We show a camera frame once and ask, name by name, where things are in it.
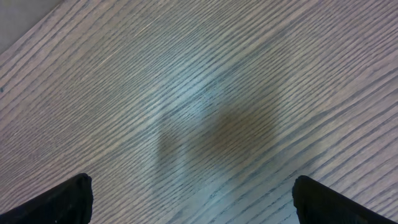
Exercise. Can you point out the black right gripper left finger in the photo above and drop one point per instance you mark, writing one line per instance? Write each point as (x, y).
(68, 202)

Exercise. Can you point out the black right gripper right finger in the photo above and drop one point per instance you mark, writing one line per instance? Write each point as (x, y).
(318, 204)

